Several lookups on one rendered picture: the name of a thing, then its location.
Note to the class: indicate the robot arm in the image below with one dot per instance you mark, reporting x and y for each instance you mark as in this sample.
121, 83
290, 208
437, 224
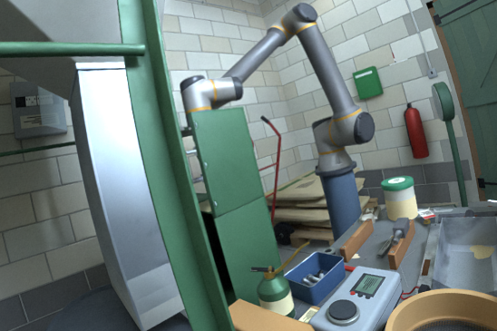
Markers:
316, 54

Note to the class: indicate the green guard cover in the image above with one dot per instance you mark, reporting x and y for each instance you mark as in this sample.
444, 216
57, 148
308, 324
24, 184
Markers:
229, 159

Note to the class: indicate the red hand truck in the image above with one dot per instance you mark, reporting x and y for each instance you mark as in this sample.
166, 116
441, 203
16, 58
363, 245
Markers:
276, 151

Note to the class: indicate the stack of tan sacks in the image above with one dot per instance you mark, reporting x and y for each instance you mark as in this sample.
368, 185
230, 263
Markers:
299, 201

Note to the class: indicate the brown wooden block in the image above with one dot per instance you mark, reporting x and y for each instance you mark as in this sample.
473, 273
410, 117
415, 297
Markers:
400, 250
356, 240

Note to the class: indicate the green oil can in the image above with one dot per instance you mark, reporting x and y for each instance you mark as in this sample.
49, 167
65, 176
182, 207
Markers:
276, 293

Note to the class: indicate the cream tub with green lid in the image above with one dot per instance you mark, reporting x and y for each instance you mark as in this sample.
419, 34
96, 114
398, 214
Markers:
399, 199

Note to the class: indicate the red fire extinguisher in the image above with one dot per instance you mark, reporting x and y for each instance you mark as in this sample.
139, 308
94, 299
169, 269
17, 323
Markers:
416, 133

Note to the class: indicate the blue tray with bolts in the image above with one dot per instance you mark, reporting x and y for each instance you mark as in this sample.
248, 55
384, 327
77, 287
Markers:
330, 289

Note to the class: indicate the grey hand tool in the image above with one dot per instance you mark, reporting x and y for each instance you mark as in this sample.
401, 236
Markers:
400, 227

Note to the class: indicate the tan cardboard box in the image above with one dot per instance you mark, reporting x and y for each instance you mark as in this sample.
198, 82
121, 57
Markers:
256, 318

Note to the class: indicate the small white labelled box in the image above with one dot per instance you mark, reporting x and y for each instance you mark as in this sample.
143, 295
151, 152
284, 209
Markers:
425, 214

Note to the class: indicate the grey meter with screen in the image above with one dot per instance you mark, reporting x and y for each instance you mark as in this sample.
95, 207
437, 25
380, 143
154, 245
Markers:
369, 312

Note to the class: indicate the green wooden door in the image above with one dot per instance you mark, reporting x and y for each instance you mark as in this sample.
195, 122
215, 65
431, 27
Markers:
471, 62

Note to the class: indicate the tan round sieve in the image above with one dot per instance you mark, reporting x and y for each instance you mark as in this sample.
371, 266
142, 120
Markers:
411, 306

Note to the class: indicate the grey metal tray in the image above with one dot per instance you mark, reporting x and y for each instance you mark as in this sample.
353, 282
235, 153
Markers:
462, 248

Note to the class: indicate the green wall box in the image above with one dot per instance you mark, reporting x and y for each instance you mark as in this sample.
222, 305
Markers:
367, 83

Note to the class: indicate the silver hopper with green frame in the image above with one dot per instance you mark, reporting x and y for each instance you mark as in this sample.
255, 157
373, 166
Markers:
97, 151

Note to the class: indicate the grey wall switch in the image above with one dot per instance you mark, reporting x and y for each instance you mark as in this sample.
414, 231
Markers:
431, 73

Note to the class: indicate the green round dial on post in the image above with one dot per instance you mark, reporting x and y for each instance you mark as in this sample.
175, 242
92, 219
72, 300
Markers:
442, 100

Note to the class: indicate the grey wall control box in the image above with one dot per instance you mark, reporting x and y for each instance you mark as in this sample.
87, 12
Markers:
37, 112

